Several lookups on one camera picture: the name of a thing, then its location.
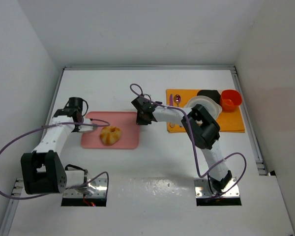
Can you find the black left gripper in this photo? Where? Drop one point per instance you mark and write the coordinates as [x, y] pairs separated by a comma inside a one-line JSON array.
[[76, 125]]

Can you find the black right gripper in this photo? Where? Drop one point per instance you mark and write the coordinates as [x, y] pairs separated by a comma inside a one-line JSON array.
[[141, 118]]

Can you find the pink plastic tray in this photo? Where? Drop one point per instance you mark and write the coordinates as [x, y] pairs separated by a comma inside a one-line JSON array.
[[122, 133]]

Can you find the golden knotted bread roll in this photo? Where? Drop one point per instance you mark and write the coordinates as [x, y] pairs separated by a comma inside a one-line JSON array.
[[109, 135]]

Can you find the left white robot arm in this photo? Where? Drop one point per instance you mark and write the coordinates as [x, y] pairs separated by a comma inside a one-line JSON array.
[[43, 172]]

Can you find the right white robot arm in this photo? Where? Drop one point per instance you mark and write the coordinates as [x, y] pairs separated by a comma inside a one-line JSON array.
[[201, 128]]

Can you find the purple metallic spoon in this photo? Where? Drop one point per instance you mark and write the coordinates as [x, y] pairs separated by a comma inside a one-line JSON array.
[[178, 98]]

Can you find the white plastic plate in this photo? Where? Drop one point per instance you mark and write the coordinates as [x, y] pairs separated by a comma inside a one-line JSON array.
[[211, 106]]

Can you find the orange plastic cup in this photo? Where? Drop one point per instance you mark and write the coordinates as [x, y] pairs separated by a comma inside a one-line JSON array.
[[230, 100]]

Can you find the orange placemat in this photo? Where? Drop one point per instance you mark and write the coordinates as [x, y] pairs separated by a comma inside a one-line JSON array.
[[228, 121]]

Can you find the aluminium table frame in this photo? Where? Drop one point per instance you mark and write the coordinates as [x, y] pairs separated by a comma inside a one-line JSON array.
[[151, 190]]

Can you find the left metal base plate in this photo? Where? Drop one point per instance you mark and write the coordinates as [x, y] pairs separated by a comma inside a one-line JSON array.
[[96, 189]]

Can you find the metal base plate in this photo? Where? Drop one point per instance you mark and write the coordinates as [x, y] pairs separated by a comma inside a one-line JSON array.
[[96, 189], [202, 190]]

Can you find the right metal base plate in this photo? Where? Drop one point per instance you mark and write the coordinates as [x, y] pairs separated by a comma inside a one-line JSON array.
[[202, 190]]

